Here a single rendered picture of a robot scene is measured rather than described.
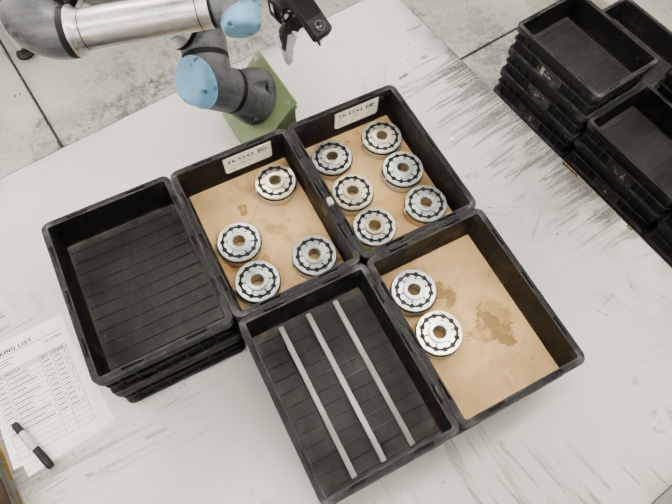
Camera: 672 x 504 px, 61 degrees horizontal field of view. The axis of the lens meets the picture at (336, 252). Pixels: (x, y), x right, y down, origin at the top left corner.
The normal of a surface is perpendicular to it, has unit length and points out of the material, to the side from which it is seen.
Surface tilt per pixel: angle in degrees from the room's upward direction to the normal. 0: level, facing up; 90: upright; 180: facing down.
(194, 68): 50
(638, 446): 0
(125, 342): 0
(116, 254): 0
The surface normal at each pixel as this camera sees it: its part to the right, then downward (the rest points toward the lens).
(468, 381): 0.01, -0.42
